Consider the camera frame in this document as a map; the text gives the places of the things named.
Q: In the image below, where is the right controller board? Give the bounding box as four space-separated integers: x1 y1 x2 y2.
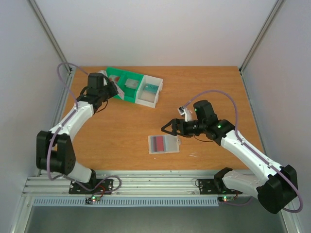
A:
219 196 235 202

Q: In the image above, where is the white bin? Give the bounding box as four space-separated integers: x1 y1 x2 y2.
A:
135 75 163 108

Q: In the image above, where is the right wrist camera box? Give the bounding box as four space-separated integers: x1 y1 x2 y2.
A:
178 106 192 122

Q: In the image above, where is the left controller board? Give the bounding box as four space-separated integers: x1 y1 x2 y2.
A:
85 196 101 204

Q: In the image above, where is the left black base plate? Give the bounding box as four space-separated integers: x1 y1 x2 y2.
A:
69 179 114 195

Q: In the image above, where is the teal card in bin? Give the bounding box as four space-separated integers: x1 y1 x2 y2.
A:
144 83 159 95

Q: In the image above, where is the card with red circles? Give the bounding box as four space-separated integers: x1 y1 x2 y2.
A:
108 75 120 83

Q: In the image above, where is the grey card in bin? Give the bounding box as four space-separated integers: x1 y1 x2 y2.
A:
125 79 139 89

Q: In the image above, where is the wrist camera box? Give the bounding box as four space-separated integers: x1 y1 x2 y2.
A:
178 106 192 122
98 70 108 77

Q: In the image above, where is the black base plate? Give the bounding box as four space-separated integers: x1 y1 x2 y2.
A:
194 179 242 195
69 179 114 195

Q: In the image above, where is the aluminium frame post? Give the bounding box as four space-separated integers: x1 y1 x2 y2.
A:
27 0 67 62
239 0 285 76

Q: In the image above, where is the left aluminium frame post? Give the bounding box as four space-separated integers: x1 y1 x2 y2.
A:
27 0 67 62

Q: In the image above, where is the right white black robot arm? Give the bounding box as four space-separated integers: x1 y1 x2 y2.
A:
161 100 302 214

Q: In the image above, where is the right aluminium frame post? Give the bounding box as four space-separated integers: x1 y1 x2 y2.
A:
239 0 285 76

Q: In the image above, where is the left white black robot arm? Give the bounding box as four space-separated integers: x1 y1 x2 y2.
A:
36 73 119 193

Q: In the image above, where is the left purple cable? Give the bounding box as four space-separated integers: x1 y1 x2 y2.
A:
47 62 122 195

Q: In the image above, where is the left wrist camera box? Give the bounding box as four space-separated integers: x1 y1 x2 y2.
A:
98 70 108 77

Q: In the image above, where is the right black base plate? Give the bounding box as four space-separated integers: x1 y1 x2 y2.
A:
194 179 242 195

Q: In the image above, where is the green bin far left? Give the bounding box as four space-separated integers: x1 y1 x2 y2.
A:
105 67 126 100

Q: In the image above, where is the grey slotted cable duct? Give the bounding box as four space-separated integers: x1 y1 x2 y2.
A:
33 197 219 207

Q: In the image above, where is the controller board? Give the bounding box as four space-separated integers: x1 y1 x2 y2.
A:
85 196 101 204
219 196 235 202

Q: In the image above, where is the aluminium front rail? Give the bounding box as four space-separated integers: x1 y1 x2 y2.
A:
22 169 219 197

